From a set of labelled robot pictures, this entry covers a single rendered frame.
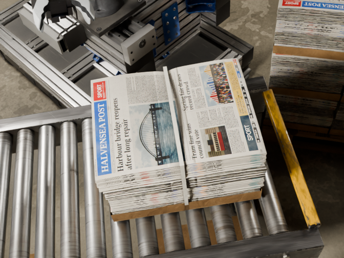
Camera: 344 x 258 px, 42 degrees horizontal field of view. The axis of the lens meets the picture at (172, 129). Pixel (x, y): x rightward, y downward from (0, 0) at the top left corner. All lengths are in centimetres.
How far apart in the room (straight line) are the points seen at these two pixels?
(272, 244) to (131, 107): 47
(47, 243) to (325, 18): 113
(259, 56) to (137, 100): 160
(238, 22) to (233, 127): 182
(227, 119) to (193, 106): 9
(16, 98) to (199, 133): 176
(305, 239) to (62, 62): 164
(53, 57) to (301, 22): 133
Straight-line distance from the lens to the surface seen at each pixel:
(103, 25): 161
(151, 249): 114
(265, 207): 118
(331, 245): 204
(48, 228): 122
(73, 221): 121
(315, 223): 115
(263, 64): 256
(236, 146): 98
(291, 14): 163
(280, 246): 114
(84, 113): 138
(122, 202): 109
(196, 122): 102
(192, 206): 114
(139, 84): 110
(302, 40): 172
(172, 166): 96
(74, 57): 242
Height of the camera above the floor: 185
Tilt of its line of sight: 54 degrees down
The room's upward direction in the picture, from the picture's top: 8 degrees counter-clockwise
